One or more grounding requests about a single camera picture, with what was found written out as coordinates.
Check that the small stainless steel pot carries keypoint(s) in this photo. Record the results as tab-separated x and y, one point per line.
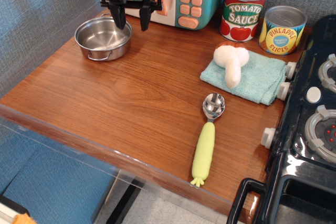
100	40

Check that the plush white mushroom toy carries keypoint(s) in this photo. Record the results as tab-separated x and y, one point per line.
231	56

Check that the tomato sauce can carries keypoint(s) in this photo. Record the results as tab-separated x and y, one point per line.
240	19

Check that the teal folded cloth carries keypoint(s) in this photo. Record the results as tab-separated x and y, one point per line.
260	80

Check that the pineapple slices can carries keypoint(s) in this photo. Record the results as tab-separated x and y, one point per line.
282	29

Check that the black table leg base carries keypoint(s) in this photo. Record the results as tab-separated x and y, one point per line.
125	203

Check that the orange fuzzy object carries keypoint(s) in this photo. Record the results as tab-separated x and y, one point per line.
23	219

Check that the black toy stove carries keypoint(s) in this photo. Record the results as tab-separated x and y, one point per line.
300	171

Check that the spoon with yellow-green handle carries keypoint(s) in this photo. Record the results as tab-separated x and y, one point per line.
213	107

